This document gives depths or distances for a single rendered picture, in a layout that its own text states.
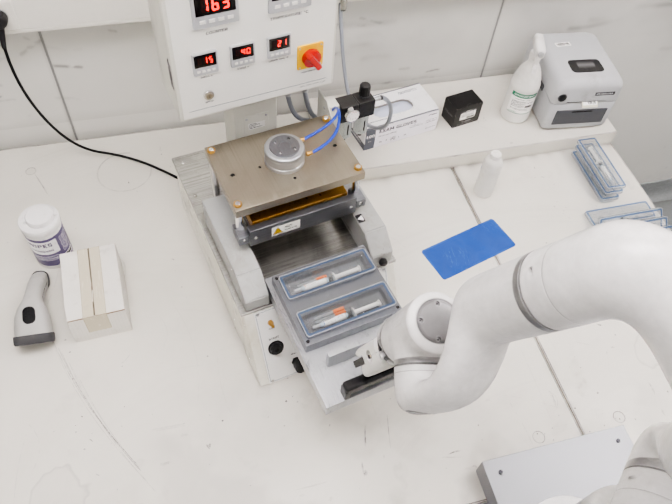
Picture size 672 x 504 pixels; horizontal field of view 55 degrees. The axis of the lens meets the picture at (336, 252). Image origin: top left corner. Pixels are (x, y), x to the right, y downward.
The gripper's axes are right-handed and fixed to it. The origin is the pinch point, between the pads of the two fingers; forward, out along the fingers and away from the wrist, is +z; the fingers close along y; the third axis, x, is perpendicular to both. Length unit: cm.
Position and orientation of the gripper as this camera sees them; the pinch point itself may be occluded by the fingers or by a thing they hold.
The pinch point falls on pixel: (375, 357)
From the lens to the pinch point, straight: 117.0
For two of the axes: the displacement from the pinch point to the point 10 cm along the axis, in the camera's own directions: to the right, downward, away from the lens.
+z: -2.1, 3.0, 9.3
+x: -3.8, -9.0, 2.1
